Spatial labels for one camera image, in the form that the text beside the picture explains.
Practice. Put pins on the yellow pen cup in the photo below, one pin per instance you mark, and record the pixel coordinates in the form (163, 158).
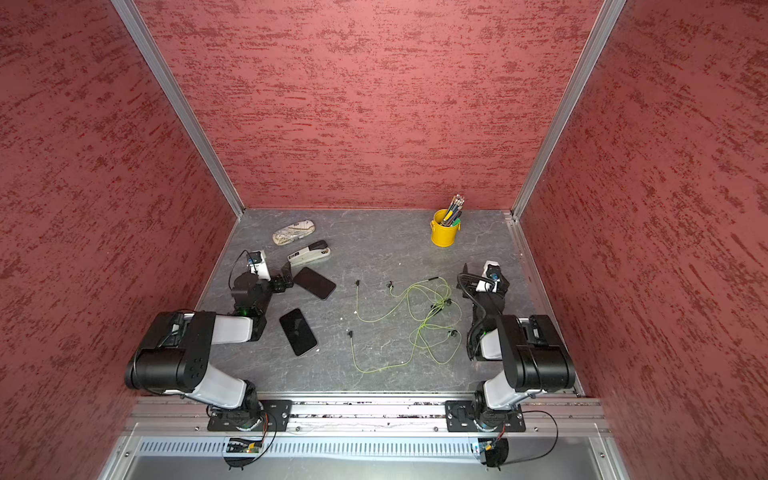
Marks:
(443, 236)

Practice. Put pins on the green wired earphones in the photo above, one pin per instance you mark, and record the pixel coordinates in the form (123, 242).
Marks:
(435, 290)
(419, 344)

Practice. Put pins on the aluminium front rail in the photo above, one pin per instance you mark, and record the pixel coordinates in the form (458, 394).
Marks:
(383, 415)

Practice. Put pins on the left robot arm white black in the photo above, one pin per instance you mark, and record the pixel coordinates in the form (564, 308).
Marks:
(173, 358)

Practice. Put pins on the left circuit board with cable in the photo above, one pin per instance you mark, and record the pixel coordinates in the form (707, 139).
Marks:
(242, 452)

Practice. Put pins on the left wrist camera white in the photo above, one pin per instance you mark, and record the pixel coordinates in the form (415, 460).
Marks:
(258, 265)

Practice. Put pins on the circuit board with cable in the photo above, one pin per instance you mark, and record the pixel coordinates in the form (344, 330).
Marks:
(496, 452)
(242, 452)

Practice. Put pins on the pens in cup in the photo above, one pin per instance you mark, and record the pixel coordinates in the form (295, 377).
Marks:
(453, 211)

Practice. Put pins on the white black stapler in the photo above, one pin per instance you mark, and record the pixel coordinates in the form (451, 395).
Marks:
(316, 251)

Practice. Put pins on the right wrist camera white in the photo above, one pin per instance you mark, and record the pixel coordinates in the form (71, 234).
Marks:
(492, 278)

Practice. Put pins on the purple-edged smartphone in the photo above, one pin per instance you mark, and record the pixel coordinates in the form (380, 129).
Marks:
(298, 332)

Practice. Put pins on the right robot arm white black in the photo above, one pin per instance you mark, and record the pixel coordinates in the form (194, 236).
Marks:
(533, 356)

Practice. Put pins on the patterned glasses case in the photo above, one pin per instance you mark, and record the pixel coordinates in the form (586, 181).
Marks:
(293, 232)

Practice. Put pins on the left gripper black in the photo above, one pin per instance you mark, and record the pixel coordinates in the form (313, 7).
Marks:
(287, 276)

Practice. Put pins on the blue-edged smartphone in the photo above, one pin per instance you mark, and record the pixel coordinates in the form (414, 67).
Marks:
(315, 283)

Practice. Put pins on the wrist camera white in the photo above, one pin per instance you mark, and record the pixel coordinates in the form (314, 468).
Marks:
(258, 265)
(492, 278)

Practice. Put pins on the right circuit board with cable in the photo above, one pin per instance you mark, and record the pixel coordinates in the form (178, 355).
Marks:
(496, 452)

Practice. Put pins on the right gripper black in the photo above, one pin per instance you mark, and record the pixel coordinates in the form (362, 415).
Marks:
(469, 283)

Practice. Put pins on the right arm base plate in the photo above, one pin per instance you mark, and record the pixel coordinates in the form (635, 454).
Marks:
(469, 416)

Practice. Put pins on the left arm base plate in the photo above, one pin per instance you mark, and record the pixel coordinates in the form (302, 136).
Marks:
(247, 421)

